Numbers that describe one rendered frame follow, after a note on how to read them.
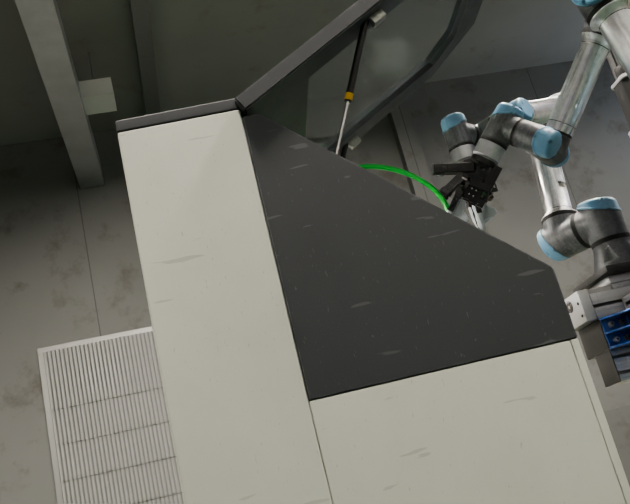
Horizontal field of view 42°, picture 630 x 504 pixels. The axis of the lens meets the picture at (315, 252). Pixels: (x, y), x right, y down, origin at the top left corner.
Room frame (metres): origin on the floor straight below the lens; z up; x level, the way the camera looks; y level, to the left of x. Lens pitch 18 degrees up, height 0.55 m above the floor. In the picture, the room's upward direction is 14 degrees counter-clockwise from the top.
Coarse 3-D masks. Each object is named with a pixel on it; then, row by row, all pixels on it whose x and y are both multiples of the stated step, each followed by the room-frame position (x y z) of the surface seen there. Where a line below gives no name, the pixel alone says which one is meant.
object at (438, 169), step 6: (468, 162) 1.98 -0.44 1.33; (474, 162) 1.98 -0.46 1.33; (432, 168) 2.00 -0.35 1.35; (438, 168) 1.99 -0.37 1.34; (444, 168) 1.99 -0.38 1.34; (450, 168) 1.99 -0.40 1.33; (456, 168) 1.99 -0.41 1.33; (462, 168) 1.99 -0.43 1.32; (468, 168) 1.99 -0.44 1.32; (474, 168) 1.99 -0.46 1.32; (432, 174) 2.02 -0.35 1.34; (438, 174) 2.00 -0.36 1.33; (444, 174) 2.02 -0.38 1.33; (450, 174) 2.02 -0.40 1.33; (456, 174) 2.03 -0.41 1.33; (462, 174) 2.03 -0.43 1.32
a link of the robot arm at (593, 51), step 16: (592, 32) 1.90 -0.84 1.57; (592, 48) 1.92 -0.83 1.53; (608, 48) 1.93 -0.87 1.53; (576, 64) 1.94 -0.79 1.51; (592, 64) 1.93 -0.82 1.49; (576, 80) 1.95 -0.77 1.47; (592, 80) 1.95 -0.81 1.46; (560, 96) 1.98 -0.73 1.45; (576, 96) 1.96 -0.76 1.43; (560, 112) 1.98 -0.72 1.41; (576, 112) 1.98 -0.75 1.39; (560, 128) 1.99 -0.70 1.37; (544, 160) 2.01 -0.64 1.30; (560, 160) 2.04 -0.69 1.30
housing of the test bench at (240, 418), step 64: (128, 128) 1.63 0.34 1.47; (192, 128) 1.64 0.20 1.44; (128, 192) 1.62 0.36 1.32; (192, 192) 1.64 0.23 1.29; (256, 192) 1.65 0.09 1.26; (192, 256) 1.64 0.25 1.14; (256, 256) 1.65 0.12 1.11; (192, 320) 1.63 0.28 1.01; (256, 320) 1.65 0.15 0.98; (192, 384) 1.63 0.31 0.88; (256, 384) 1.64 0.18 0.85; (192, 448) 1.63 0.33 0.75; (256, 448) 1.64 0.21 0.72
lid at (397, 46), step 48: (384, 0) 1.69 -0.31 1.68; (432, 0) 1.96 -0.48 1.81; (480, 0) 2.19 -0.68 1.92; (336, 48) 1.72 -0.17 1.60; (384, 48) 1.99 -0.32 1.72; (432, 48) 2.28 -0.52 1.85; (240, 96) 1.64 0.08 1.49; (288, 96) 1.75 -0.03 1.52; (336, 96) 2.02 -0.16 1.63; (384, 96) 2.32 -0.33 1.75; (336, 144) 2.32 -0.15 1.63
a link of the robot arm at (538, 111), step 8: (552, 96) 2.37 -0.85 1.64; (512, 104) 2.13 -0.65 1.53; (520, 104) 2.12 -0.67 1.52; (528, 104) 2.15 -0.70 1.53; (536, 104) 2.22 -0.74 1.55; (544, 104) 2.25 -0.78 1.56; (552, 104) 2.28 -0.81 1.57; (528, 112) 2.14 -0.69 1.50; (536, 112) 2.21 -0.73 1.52; (544, 112) 2.24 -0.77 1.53; (488, 120) 2.19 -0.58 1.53; (536, 120) 2.23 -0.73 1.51; (544, 120) 2.27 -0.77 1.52
